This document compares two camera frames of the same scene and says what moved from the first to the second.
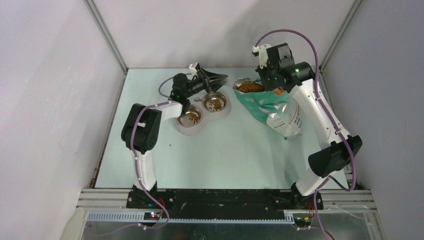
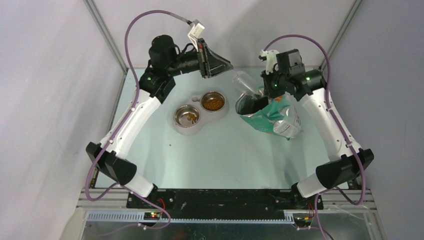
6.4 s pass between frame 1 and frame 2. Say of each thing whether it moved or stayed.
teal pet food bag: moved
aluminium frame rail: stayed
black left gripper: moved
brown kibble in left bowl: stayed
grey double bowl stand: stayed
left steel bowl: stayed
